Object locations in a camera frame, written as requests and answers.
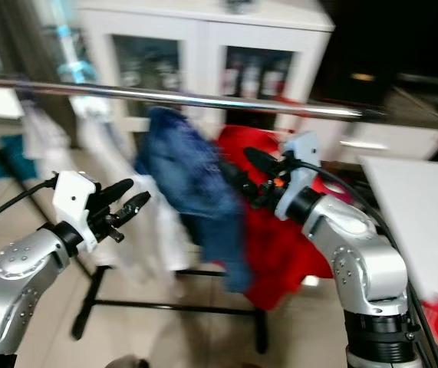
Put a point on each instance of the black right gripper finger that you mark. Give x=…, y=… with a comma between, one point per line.
x=263, y=162
x=243, y=184

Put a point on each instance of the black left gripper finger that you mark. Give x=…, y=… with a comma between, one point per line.
x=115, y=190
x=133, y=207

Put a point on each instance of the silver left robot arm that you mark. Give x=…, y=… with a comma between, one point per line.
x=19, y=276

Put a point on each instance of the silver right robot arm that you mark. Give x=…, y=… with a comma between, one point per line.
x=364, y=261

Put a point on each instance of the white garment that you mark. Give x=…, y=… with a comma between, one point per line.
x=103, y=149

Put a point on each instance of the blue denim garment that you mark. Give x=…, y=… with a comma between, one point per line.
x=195, y=176

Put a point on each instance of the white glass door cabinet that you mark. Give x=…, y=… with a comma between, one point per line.
x=203, y=46

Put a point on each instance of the dark topped white counter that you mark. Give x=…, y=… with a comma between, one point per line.
x=395, y=142

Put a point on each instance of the grey robot foot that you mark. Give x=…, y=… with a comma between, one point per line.
x=126, y=362

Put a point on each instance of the white table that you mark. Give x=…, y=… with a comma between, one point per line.
x=418, y=215

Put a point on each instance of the pale blue bottle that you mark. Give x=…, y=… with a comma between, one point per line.
x=71, y=46

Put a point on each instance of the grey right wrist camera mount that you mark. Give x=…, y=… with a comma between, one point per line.
x=301, y=153

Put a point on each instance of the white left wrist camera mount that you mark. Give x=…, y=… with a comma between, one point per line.
x=74, y=203

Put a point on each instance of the black clothes rack frame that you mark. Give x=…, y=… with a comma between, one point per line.
x=172, y=305

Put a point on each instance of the metal clothes rail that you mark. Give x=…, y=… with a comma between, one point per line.
x=172, y=96

